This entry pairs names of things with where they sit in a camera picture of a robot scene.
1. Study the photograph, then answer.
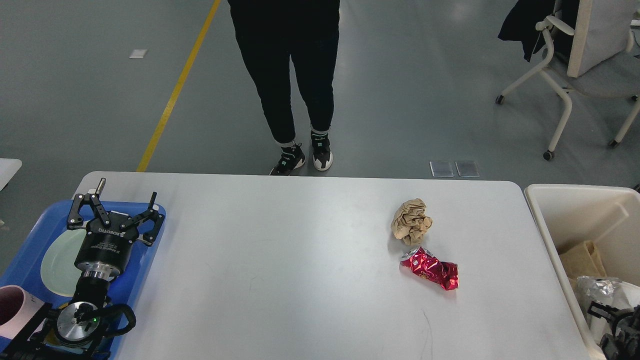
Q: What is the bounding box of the person in black sneakers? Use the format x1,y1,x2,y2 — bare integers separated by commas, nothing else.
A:
228,0,340,176

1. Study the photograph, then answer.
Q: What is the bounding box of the crumpled brown paper ball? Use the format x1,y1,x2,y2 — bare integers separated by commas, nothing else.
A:
390,198,434,246

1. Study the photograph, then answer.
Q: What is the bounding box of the blue plastic tray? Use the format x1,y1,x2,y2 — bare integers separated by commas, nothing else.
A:
0,200,161,308

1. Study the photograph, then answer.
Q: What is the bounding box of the aluminium foil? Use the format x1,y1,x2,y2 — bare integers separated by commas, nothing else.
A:
574,276,622,322

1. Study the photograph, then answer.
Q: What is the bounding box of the white office chair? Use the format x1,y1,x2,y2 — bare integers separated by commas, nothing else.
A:
494,0,639,161

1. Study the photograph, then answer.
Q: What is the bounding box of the brown paper bag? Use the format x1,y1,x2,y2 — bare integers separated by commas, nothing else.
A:
559,241,608,290

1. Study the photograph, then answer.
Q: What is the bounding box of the white side table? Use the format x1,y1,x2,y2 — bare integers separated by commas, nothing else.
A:
0,158,23,191

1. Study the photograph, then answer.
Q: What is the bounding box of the crushed red can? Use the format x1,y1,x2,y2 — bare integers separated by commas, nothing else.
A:
399,246,459,291

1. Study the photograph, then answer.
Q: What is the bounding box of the beige plastic bin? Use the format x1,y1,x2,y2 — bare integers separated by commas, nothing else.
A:
525,184,640,360

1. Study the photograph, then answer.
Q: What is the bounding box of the white paper cup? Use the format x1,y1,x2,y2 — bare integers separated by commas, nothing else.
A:
588,315,611,347
593,279,640,309

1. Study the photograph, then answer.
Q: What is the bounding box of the pink mug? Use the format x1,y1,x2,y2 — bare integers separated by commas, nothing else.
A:
0,284,44,339

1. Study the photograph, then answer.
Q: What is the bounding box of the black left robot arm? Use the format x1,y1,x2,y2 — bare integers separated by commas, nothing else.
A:
1,178,166,360

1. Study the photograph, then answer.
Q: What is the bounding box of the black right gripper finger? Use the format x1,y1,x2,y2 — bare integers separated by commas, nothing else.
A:
587,301,623,321

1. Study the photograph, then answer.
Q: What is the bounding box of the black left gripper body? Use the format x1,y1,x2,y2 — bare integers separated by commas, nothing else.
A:
74,222,140,279

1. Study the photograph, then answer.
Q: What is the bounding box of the green plate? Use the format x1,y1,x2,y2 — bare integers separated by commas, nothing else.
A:
39,228,87,297

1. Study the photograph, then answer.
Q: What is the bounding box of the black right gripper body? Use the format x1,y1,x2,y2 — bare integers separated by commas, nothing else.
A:
599,306,640,360

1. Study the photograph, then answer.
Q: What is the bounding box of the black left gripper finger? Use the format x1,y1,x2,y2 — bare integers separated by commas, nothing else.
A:
119,193,165,248
66,179,112,232

